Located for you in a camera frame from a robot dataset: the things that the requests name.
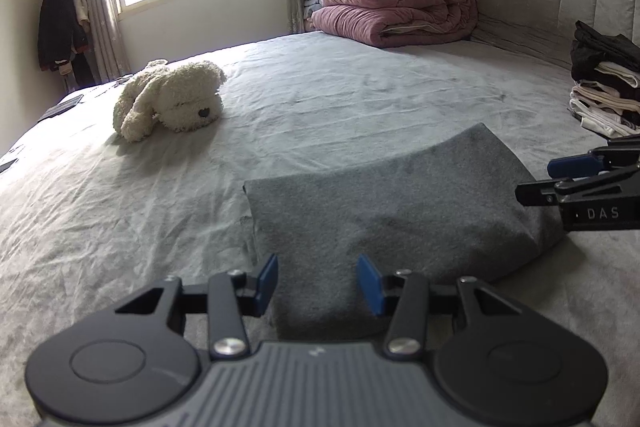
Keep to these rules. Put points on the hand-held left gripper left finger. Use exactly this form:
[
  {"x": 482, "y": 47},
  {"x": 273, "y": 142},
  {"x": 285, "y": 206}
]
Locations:
[{"x": 267, "y": 279}]

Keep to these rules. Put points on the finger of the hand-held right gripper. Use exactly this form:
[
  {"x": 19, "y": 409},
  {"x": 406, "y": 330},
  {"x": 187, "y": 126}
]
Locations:
[
  {"x": 540, "y": 194},
  {"x": 570, "y": 166}
]

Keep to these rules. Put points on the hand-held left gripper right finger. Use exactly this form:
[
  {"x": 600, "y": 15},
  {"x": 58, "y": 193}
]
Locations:
[{"x": 367, "y": 282}]

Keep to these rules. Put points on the grey shirt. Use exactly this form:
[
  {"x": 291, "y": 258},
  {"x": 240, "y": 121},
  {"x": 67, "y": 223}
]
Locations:
[{"x": 400, "y": 207}]

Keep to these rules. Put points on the stack of folded clothes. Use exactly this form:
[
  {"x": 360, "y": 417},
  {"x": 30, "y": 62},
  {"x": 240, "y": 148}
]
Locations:
[{"x": 605, "y": 97}]

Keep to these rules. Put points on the white plush dog toy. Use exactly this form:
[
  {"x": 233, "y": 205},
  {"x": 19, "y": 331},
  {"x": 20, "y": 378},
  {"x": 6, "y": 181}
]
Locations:
[{"x": 175, "y": 102}]

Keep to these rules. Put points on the pink folded quilt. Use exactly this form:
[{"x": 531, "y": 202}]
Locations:
[{"x": 400, "y": 2}]

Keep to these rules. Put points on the dark tablet case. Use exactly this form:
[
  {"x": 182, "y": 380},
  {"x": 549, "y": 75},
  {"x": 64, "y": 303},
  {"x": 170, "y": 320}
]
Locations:
[{"x": 61, "y": 108}]

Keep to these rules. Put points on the black phone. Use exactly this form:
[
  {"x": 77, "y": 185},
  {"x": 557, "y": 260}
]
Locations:
[{"x": 7, "y": 166}]

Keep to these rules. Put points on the hanging dark jacket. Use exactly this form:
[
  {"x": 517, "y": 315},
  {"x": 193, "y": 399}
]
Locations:
[{"x": 57, "y": 27}]

